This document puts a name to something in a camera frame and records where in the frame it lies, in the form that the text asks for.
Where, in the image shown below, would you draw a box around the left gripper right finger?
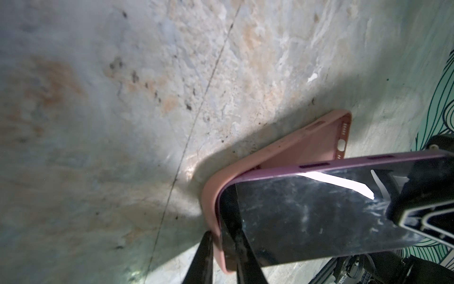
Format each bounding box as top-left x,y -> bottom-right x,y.
234,229 -> 268,284

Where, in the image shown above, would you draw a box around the pink phone case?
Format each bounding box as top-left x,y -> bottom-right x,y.
201,110 -> 352,275

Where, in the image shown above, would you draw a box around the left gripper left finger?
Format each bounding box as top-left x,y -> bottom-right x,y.
182,231 -> 214,284

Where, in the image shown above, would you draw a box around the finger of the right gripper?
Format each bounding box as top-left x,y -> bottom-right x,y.
387,156 -> 454,248

